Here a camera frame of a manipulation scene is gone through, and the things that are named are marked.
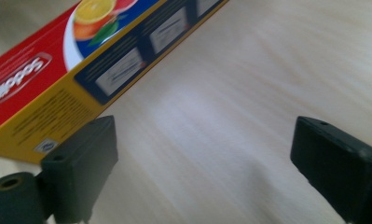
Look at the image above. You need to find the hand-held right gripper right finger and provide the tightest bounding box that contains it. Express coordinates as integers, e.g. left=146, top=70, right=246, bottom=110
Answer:
left=289, top=116, right=372, bottom=224

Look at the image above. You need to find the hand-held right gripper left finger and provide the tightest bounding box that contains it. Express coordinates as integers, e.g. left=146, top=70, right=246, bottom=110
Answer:
left=39, top=115, right=119, bottom=224

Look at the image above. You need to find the red and yellow long box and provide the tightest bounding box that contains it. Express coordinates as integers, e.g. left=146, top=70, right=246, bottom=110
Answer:
left=0, top=0, right=230, bottom=165

